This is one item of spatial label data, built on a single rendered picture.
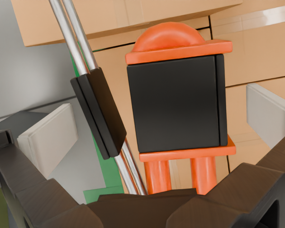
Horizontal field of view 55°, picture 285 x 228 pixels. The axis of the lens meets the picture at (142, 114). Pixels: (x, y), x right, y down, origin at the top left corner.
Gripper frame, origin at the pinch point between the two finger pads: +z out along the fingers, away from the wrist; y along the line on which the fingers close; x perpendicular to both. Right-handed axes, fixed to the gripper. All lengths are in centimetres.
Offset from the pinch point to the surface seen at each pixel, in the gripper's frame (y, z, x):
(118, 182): -35, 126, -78
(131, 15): -4.2, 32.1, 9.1
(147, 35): -0.2, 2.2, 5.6
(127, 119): -14, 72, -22
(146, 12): -1.6, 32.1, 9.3
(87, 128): -48, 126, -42
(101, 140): -4.5, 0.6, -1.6
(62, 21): -6.0, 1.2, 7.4
